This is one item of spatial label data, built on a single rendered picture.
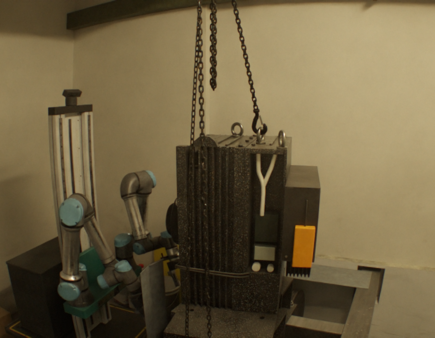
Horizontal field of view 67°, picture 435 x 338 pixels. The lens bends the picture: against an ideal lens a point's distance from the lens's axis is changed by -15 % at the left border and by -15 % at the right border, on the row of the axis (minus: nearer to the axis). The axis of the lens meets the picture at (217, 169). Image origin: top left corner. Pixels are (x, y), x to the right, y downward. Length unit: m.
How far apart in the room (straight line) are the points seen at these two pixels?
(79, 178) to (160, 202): 1.02
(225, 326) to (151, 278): 0.44
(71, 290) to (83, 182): 0.72
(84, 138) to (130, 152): 1.02
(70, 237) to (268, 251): 0.91
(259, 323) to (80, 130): 1.45
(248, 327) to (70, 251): 0.89
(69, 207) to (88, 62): 2.03
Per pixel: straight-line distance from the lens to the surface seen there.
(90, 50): 3.54
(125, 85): 3.21
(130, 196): 2.24
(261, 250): 1.56
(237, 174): 1.46
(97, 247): 1.95
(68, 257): 1.86
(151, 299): 1.83
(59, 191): 2.09
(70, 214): 1.75
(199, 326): 1.58
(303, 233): 1.39
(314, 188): 1.37
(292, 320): 2.06
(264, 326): 1.59
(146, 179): 2.30
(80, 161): 2.28
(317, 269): 2.65
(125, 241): 2.39
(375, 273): 2.67
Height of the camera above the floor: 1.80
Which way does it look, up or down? 11 degrees down
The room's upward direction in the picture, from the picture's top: straight up
